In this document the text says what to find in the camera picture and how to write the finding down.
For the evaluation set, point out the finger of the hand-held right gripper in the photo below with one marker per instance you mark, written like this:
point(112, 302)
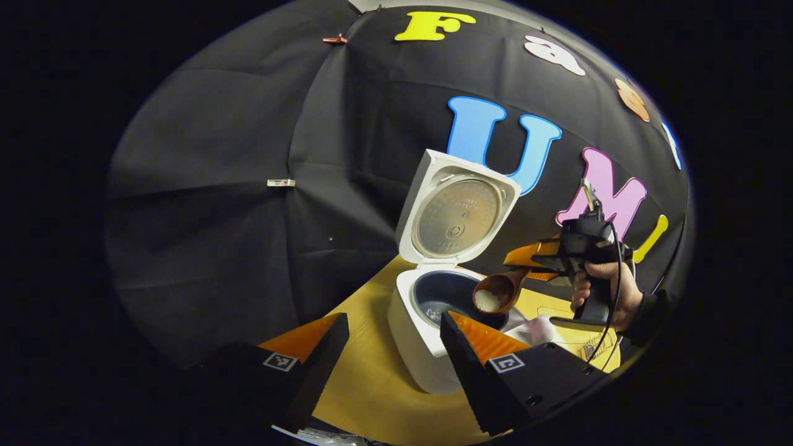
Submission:
point(530, 254)

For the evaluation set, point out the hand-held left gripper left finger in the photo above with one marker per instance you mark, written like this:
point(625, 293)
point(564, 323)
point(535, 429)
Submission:
point(316, 371)

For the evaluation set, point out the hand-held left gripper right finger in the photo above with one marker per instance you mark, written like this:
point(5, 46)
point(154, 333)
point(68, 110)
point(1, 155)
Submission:
point(468, 371)

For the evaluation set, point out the brown wooden spoon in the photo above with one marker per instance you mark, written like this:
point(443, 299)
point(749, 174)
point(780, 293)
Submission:
point(505, 286)

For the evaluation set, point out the white rice cooker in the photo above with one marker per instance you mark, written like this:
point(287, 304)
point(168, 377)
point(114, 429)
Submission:
point(412, 347)

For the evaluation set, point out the white rice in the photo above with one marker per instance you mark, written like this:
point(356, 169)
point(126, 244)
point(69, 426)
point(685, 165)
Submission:
point(488, 301)
point(435, 316)

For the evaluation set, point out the clear plastic container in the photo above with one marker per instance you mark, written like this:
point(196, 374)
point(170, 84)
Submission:
point(539, 328)

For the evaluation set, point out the white cloth clip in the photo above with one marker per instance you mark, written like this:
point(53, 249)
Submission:
point(280, 183)

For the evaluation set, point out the black backdrop cloth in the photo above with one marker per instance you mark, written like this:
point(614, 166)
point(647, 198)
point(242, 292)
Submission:
point(217, 155)

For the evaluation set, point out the red cloth clip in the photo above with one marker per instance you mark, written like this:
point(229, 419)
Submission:
point(334, 39)

